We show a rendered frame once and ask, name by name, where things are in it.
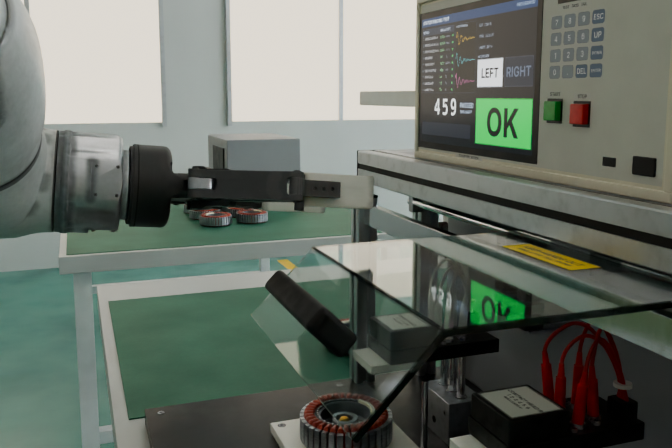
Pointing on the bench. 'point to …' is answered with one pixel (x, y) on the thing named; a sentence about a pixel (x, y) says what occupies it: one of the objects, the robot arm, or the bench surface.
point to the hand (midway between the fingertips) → (335, 196)
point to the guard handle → (311, 314)
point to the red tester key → (578, 114)
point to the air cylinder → (448, 410)
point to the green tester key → (552, 110)
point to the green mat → (195, 349)
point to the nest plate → (287, 431)
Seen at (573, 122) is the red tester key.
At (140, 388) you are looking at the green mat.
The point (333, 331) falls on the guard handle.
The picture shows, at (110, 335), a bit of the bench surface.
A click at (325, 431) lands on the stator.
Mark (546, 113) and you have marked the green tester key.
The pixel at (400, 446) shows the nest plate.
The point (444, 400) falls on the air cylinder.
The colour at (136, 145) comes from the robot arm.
